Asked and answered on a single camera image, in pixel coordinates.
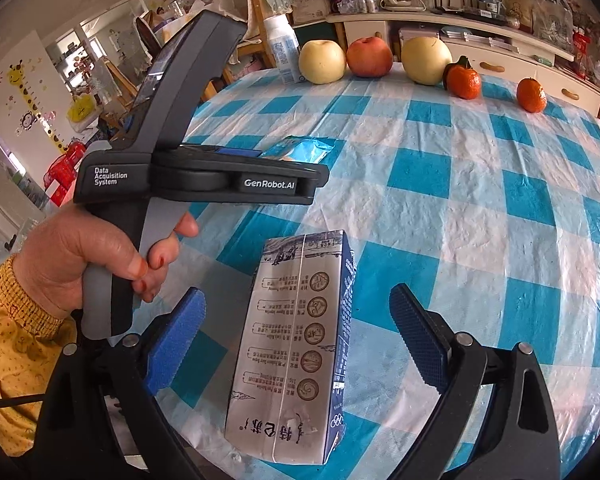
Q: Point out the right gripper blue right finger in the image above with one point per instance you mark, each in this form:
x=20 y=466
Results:
x=423 y=335

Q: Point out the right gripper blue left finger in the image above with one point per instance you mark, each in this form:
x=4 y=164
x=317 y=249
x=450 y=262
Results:
x=169 y=338

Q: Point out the white milk carton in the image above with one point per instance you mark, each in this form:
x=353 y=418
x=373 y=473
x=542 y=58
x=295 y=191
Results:
x=286 y=402

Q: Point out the cartoon cow snack bag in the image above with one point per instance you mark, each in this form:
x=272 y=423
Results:
x=299 y=149

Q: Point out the yellow left sleeve forearm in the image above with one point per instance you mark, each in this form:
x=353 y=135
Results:
x=31 y=340

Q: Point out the person's left hand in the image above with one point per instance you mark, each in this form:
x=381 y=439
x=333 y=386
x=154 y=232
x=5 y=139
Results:
x=53 y=258

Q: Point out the red plastic stool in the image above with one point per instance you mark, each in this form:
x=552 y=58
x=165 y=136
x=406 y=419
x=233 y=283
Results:
x=61 y=173

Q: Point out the blue checkered tablecloth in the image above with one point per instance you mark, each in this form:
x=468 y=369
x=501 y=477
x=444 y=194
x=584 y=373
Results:
x=490 y=214

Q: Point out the wooden chair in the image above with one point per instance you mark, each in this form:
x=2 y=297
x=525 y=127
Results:
x=250 y=15

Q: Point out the white blue yogurt bottle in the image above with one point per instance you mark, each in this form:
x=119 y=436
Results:
x=285 y=48

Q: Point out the yellow apple left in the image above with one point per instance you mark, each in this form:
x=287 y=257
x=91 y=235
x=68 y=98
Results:
x=322 y=61

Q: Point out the red apple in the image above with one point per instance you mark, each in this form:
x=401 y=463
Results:
x=369 y=57

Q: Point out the yellow pear right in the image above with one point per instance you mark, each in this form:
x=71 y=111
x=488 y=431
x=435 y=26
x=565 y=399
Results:
x=424 y=59

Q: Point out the white tv cabinet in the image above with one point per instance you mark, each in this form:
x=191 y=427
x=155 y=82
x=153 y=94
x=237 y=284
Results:
x=491 y=49

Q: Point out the clear plastic bag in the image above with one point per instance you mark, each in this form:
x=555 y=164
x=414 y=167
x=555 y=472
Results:
x=552 y=22

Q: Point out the giraffe wall sticker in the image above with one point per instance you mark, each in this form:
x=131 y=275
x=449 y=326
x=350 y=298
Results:
x=34 y=116

